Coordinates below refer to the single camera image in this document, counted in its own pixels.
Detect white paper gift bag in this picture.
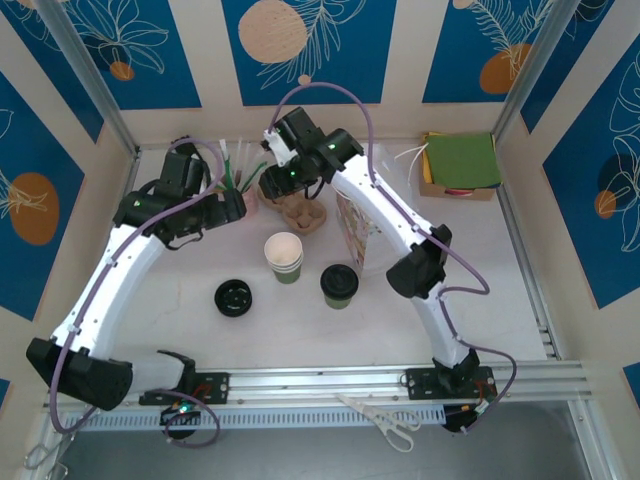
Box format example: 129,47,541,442
335,141,432,277

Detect aluminium mounting rail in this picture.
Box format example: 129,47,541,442
43,360,594,410

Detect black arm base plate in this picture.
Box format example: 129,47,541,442
402,366,497,402
138,370,231,407

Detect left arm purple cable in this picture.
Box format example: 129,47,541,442
49,138,227,447

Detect black base electronics module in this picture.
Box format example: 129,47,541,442
443,402,496,435
159,399,202,427

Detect green paper napkin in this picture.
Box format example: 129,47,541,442
422,131,502,190

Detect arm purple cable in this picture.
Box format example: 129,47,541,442
269,81,519,435
49,138,227,447

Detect yellow paper napkin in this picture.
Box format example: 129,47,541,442
420,133,432,185

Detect green paper coffee cup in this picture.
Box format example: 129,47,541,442
323,289,357,311

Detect stack of green paper cups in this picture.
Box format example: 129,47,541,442
263,232,305,287

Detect paper-wrapped green straw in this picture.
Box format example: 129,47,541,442
217,140,236,192
243,159,269,192

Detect white slotted cable duct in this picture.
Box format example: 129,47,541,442
74,407,447,432

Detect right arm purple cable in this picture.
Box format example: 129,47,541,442
269,81,519,435

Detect stack of black cup lids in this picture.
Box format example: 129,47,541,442
213,278,255,318

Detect black plastic cup lid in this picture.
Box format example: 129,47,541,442
319,263,361,297

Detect white-handled scissors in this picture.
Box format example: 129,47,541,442
335,392,423,454

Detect aluminium frame post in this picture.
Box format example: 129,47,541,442
567,399,619,480
492,0,571,147
35,0,141,157

